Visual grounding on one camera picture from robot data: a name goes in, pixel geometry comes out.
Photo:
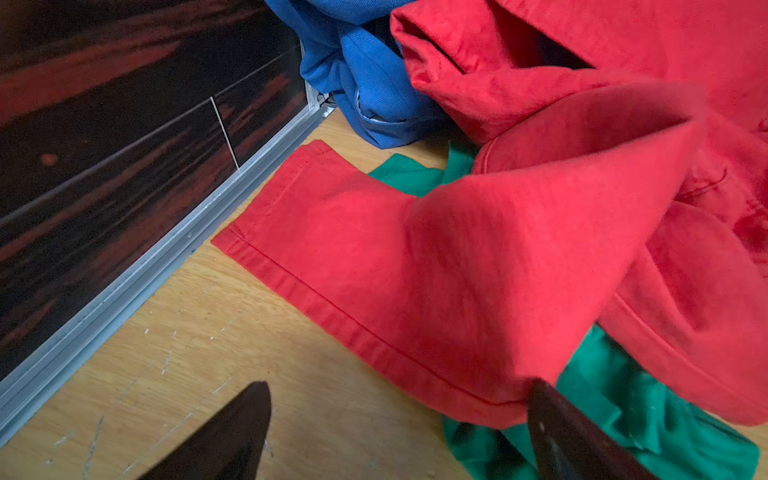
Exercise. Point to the red cloth garment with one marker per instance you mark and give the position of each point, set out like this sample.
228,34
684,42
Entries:
621,181

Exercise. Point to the aluminium frame rail left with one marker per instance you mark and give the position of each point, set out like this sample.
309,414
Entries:
29,386

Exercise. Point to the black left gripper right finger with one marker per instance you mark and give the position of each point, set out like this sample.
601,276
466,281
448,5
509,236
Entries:
568,445

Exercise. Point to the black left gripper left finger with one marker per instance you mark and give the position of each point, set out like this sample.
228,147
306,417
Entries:
228,446

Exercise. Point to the blue cloth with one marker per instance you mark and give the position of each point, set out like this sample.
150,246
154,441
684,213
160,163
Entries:
351,55

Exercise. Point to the green cloth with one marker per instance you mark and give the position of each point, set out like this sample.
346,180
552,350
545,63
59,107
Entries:
668,435

